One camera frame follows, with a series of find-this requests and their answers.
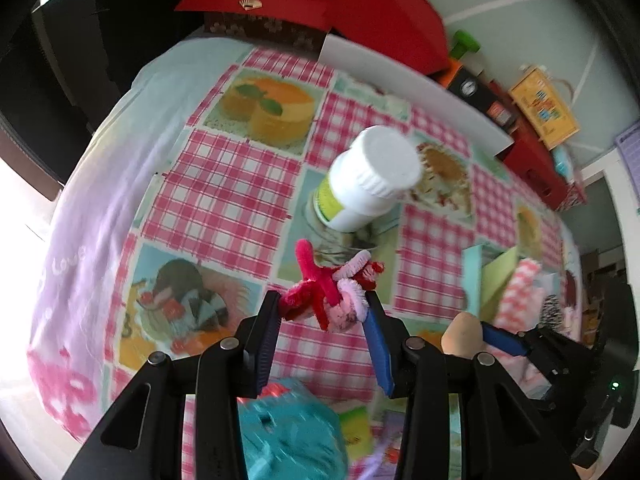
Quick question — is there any teal rimmed white box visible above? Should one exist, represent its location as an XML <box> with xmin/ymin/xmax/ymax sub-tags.
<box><xmin>460</xmin><ymin>242</ymin><xmax>586</xmax><ymax>361</ymax></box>

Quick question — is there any yellow framed gift box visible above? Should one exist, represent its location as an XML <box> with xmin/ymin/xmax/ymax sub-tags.
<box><xmin>509</xmin><ymin>65</ymin><xmax>581</xmax><ymax>151</ymax></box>

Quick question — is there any lavender printed sheet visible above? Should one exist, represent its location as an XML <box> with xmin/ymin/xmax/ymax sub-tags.
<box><xmin>27</xmin><ymin>85</ymin><xmax>191</xmax><ymax>446</ymax></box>

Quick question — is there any teal toy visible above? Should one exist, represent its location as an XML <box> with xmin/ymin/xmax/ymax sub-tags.
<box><xmin>237</xmin><ymin>377</ymin><xmax>348</xmax><ymax>480</ymax></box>

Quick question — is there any white board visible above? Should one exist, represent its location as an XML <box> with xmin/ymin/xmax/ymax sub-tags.
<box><xmin>320</xmin><ymin>32</ymin><xmax>516</xmax><ymax>158</ymax></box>

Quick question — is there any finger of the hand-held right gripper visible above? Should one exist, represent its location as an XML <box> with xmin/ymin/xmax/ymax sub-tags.
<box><xmin>480</xmin><ymin>322</ymin><xmax>577</xmax><ymax>377</ymax></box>

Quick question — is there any teal packet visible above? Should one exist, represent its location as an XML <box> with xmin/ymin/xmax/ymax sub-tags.
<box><xmin>552</xmin><ymin>145</ymin><xmax>576</xmax><ymax>181</ymax></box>

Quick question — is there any purple wall poster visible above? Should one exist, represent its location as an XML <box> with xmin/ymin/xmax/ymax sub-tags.
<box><xmin>615</xmin><ymin>120</ymin><xmax>640</xmax><ymax>196</ymax></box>

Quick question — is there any leopard print scrunchie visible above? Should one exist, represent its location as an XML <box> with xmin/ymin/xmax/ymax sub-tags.
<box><xmin>540</xmin><ymin>292</ymin><xmax>563</xmax><ymax>333</ymax></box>

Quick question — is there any red pink pipe cleaner bundle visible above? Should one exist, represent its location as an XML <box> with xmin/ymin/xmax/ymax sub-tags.
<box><xmin>279</xmin><ymin>239</ymin><xmax>387</xmax><ymax>333</ymax></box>

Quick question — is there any pink white zigzag cloth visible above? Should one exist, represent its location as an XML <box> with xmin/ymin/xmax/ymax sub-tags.
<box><xmin>497</xmin><ymin>257</ymin><xmax>543</xmax><ymax>331</ymax></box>

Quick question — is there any pink checkered cake tablecloth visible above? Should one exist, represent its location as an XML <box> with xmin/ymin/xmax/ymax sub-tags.
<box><xmin>102</xmin><ymin>42</ymin><xmax>583</xmax><ymax>480</ymax></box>

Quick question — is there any red gift box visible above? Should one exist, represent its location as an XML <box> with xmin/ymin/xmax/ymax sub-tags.
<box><xmin>322</xmin><ymin>0</ymin><xmax>451</xmax><ymax>75</ymax></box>

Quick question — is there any red cardboard box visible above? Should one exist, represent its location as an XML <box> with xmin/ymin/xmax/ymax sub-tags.
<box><xmin>502</xmin><ymin>125</ymin><xmax>588</xmax><ymax>211</ymax></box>

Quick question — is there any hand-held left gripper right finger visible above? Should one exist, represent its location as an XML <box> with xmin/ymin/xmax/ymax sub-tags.
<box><xmin>361</xmin><ymin>291</ymin><xmax>583</xmax><ymax>480</ymax></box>

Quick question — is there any brown floral box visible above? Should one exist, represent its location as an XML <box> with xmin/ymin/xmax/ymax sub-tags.
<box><xmin>202</xmin><ymin>10</ymin><xmax>326</xmax><ymax>53</ymax></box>

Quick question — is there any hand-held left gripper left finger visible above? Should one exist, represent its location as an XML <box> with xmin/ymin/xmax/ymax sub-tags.
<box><xmin>62</xmin><ymin>290</ymin><xmax>282</xmax><ymax>480</ymax></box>

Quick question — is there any beige round powder puff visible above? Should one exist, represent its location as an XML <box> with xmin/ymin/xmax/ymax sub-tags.
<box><xmin>441</xmin><ymin>312</ymin><xmax>485</xmax><ymax>358</ymax></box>

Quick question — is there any green plastic knob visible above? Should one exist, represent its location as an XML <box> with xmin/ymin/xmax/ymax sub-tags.
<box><xmin>450</xmin><ymin>30</ymin><xmax>481</xmax><ymax>58</ymax></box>

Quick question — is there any white pill bottle green label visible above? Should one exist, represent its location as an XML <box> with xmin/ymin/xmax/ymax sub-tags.
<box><xmin>312</xmin><ymin>125</ymin><xmax>423</xmax><ymax>233</ymax></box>

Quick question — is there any black box orange label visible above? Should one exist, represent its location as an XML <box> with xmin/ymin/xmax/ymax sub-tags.
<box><xmin>447</xmin><ymin>65</ymin><xmax>516</xmax><ymax>133</ymax></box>

